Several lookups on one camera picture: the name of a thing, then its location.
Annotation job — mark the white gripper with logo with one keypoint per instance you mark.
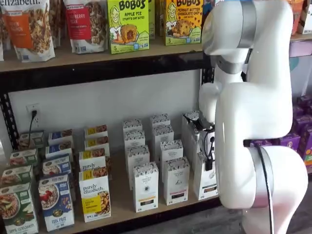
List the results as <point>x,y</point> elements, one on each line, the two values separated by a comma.
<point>198,139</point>

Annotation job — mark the white tea box green strip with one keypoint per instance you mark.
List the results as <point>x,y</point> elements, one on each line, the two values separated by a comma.
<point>203,181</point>
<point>190,115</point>

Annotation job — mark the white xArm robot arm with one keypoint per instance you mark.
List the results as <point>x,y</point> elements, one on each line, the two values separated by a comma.
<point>256,109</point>

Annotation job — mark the white tea box pink strip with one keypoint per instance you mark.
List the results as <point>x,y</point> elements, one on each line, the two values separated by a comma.
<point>176,180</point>
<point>159,119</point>
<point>163,134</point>
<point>171,150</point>

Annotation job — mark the white tea box yellow strip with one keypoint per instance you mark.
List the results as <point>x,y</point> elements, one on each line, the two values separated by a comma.
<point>146,187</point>
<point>137,156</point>
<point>132,125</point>
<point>134,139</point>

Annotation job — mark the purple Annie's box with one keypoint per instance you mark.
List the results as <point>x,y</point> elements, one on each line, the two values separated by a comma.
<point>306,143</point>
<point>302,123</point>
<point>304,104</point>
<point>290,143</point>

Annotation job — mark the orange Annie's box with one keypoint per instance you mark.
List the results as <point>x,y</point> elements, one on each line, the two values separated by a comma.
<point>309,158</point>

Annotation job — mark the purely elizabeth yellow label box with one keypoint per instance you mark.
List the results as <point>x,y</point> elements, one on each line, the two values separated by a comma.
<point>92,161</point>
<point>96,143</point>
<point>95,195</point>
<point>96,130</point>

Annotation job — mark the yellow Bobo's peanut butter box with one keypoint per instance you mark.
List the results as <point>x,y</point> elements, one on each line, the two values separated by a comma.
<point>184,24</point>

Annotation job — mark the black metal shelf rack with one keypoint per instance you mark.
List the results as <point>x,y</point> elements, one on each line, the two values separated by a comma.
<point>97,73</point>
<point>302,37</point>

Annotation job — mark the blue flax oatmeal box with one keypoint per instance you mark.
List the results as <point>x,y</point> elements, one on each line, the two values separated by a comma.
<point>58,150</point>
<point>57,165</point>
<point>57,204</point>
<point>61,136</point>

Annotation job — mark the green Bobo's apple pie box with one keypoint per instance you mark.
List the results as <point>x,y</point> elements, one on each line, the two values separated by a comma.
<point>151,19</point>
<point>128,26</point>

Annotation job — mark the blue Z Bar box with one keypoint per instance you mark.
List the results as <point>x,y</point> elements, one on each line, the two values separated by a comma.
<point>208,2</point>

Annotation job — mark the white snack box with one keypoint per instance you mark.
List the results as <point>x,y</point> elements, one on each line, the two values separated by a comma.
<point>306,24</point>

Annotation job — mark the orange snack box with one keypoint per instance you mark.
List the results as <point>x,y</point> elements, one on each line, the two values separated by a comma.
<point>293,14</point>

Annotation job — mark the green apple cinnamon oatmeal box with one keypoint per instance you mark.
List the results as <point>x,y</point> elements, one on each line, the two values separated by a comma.
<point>31,140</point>
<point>17,209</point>
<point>15,174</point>
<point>23,158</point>

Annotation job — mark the granola bag red label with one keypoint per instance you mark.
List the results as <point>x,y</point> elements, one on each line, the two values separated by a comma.
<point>85,29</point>

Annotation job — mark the purely elizabeth granola bag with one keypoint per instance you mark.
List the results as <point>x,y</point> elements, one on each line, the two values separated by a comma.
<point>57,22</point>

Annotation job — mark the granola bag orange label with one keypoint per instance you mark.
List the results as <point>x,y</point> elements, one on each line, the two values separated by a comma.
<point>29,31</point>

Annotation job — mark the white wall outlet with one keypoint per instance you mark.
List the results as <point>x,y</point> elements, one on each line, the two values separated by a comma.
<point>33,107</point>

